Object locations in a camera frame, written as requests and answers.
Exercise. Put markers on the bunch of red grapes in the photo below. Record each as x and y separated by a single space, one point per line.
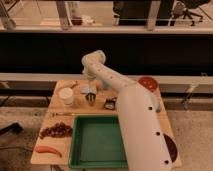
58 130

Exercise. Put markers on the tan croissant toy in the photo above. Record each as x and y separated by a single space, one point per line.
73 84

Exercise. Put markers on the dark red bowl on shelf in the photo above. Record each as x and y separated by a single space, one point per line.
77 21

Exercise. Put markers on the orange carrot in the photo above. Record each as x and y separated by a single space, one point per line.
47 149

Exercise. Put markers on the black office chair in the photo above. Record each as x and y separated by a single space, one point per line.
183 9

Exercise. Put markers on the blue sponge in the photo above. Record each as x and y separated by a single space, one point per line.
157 107

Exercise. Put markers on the small metal cup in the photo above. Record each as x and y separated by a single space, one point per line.
90 98

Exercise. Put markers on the green plastic tray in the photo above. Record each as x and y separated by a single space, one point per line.
97 143

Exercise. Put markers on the grey towel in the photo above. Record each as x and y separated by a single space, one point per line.
85 89

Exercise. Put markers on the small black square object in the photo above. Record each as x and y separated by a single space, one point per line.
110 104

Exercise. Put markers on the white cup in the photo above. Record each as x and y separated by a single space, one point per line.
66 95

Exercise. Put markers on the purple bowl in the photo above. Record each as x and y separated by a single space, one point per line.
171 148

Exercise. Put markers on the blue plastic cup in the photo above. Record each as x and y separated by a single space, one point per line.
105 85

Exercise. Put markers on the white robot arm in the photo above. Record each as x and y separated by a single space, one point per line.
137 108

